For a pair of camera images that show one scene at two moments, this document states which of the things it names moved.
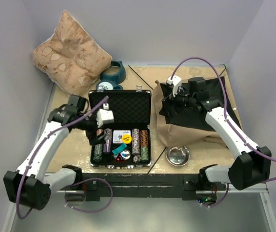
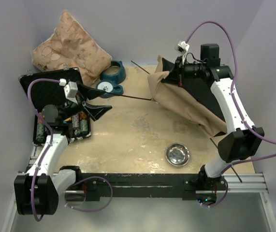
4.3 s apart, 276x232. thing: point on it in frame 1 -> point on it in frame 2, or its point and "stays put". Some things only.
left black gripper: x=92 y=135 -> x=94 y=111
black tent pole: x=140 y=77 -> x=136 y=97
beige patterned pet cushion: x=71 y=57 stays put
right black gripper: x=167 y=103 -> x=177 y=75
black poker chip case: x=126 y=143 -> x=56 y=98
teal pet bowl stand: x=115 y=73 stays put
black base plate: x=184 y=185 stays put
